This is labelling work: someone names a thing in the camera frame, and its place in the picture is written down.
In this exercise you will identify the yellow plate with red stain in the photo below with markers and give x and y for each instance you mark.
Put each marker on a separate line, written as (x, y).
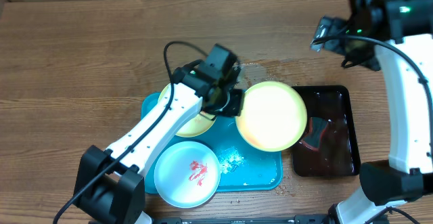
(273, 117)

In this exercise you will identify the black water tray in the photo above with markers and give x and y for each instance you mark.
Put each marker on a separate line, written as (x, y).
(338, 155)

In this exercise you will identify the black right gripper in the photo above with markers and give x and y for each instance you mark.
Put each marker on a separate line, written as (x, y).
(366, 58)

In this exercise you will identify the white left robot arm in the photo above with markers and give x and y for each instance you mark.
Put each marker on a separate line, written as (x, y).
(110, 183)

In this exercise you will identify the small yellow plate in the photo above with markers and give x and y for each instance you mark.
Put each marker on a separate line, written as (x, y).
(196, 126)

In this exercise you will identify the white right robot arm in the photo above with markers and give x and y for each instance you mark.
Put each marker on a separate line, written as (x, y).
(397, 34)

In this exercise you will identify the light blue plate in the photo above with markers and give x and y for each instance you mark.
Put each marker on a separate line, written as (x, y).
(187, 174)

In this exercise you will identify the orange and black sponge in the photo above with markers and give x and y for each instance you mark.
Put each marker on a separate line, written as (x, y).
(313, 133)

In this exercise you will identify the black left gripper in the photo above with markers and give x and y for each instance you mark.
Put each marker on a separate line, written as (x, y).
(235, 107)

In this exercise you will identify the black rail at table edge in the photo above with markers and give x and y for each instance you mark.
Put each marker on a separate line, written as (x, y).
(297, 219)

